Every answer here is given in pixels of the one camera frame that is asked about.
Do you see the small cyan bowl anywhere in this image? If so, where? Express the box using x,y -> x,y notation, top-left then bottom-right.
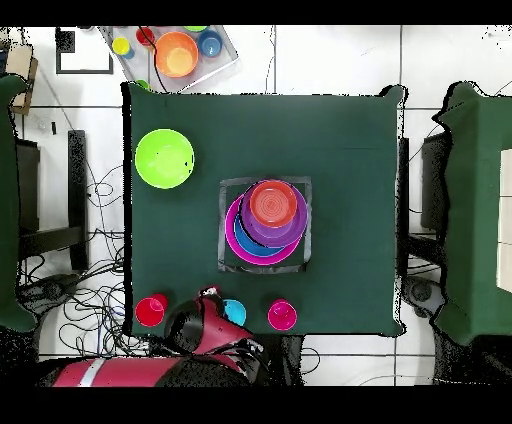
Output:
222,298 -> 248,328

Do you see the large pink bowl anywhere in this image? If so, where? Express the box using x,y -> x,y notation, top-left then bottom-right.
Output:
224,193 -> 304,266

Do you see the large blue bowl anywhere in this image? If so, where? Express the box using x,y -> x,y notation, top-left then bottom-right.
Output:
233,215 -> 289,258

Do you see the purple bowl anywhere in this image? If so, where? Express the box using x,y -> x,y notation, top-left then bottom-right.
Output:
238,178 -> 310,248

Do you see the orange ribbed bowl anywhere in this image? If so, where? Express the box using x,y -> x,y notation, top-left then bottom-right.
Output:
249,179 -> 299,229

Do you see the red cup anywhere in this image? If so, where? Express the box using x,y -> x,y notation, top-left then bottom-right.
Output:
134,292 -> 170,328
135,26 -> 157,47

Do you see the pink cup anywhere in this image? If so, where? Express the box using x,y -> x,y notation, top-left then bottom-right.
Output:
267,298 -> 298,332

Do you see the large green bowl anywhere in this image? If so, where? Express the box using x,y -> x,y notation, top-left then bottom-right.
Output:
134,128 -> 196,190

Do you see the black floor device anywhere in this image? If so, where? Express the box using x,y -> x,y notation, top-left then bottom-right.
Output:
21,273 -> 81,305
401,275 -> 445,319

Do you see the dark green table cloth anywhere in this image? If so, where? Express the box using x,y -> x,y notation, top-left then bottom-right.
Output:
121,81 -> 409,338

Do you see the green covered side table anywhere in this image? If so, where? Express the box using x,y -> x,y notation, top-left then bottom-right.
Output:
0,74 -> 39,333
433,81 -> 512,347

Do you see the clear plastic tray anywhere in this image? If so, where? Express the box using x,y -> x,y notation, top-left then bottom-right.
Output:
97,25 -> 241,94

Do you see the large orange bowl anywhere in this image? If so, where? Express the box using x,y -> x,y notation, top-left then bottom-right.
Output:
154,31 -> 200,79

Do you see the blue cup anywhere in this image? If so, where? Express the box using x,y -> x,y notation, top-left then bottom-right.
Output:
197,29 -> 224,58

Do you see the yellow cup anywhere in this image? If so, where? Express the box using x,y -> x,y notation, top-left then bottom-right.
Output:
111,36 -> 136,61

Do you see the brown cardboard box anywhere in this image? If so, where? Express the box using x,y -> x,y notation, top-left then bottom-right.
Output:
5,39 -> 39,117

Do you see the beige box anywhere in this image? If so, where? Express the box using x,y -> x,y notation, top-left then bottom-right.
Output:
495,148 -> 512,293

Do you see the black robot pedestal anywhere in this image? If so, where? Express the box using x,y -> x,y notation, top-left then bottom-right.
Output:
259,334 -> 305,387

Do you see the tangle of floor cables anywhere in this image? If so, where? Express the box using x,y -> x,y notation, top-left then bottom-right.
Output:
17,165 -> 321,377

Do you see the black table leg frame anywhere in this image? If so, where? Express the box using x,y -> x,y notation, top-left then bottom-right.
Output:
15,129 -> 90,273
399,131 -> 451,281

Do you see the black cable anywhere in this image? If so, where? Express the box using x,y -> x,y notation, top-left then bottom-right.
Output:
136,25 -> 167,94

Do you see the black floor tape frame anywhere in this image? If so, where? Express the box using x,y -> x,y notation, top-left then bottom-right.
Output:
55,27 -> 114,76

